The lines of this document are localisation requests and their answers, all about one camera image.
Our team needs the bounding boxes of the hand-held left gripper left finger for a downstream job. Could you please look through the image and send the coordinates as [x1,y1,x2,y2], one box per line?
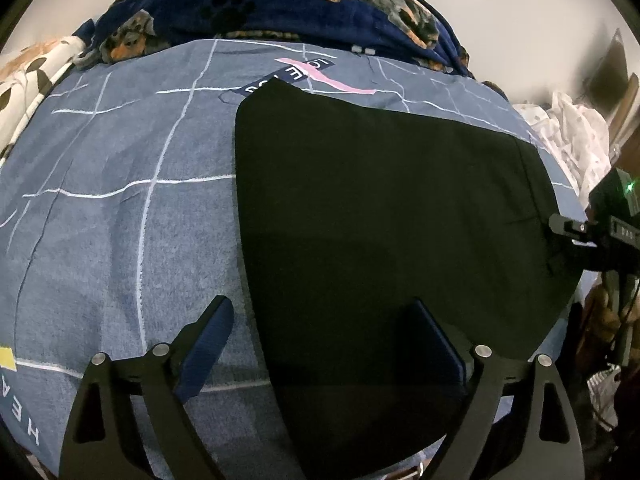
[59,295,236,480]

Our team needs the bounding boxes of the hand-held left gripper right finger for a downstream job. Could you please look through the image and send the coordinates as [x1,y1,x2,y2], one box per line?
[410,299,586,480]

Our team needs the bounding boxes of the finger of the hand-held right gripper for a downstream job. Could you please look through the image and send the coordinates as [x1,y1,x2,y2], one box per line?
[548,213,601,247]

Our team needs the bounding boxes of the black pants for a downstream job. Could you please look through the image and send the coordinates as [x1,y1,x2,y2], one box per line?
[234,79,588,480]

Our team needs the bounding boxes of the white patterned quilt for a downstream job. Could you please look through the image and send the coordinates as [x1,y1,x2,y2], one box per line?
[515,91,613,206]

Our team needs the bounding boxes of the brown cloth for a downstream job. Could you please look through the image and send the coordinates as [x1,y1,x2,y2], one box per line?
[582,285,626,361]

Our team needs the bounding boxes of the blue checked bed sheet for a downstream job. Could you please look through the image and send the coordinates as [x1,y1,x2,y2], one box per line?
[0,37,591,480]

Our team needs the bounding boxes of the white leaf-print pillow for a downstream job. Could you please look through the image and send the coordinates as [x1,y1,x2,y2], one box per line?
[0,35,88,161]

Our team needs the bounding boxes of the navy dog print blanket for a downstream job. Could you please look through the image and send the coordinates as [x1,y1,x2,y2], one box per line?
[75,0,476,81]

